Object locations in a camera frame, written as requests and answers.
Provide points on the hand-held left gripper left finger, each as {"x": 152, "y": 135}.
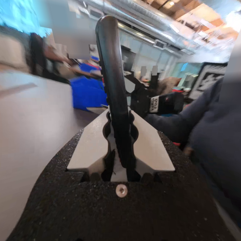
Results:
{"x": 88, "y": 148}

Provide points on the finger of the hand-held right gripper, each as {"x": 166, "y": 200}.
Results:
{"x": 97, "y": 110}
{"x": 130, "y": 85}

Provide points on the person's right forearm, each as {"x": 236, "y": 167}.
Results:
{"x": 169, "y": 126}

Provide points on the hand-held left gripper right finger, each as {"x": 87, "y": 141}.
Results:
{"x": 152, "y": 150}

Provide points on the black framed poster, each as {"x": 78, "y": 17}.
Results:
{"x": 209, "y": 81}

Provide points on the blue plastic bin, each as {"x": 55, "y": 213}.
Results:
{"x": 84, "y": 94}

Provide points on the small blue bin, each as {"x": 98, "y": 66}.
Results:
{"x": 88, "y": 67}

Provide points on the silver ventilation duct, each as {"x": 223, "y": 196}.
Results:
{"x": 141, "y": 24}

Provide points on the black office chair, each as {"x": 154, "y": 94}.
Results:
{"x": 37, "y": 56}

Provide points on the black remote control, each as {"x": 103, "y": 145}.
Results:
{"x": 111, "y": 75}

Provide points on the duct vent grille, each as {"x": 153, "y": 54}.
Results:
{"x": 160, "y": 43}

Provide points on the person's upper body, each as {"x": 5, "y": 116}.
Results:
{"x": 216, "y": 141}

